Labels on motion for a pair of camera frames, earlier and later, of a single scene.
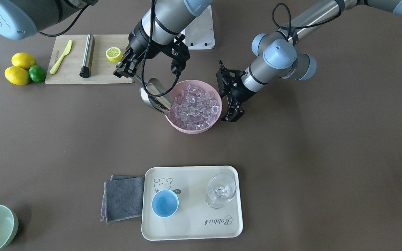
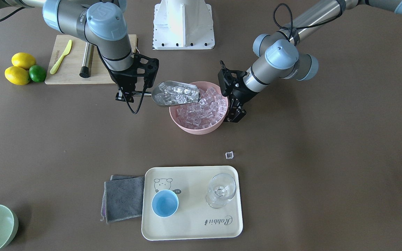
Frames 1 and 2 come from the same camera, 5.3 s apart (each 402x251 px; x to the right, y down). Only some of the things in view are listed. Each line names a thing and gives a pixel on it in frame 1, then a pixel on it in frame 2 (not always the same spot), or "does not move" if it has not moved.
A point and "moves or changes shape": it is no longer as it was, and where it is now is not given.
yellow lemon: (23, 59) does not move
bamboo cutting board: (102, 70) does not move
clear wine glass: (221, 189) does not move
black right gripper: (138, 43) → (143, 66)
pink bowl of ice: (196, 107) moves or changes shape
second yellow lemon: (17, 75) does not move
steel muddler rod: (84, 71) does not move
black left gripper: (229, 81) does not move
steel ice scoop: (153, 94) moves or changes shape
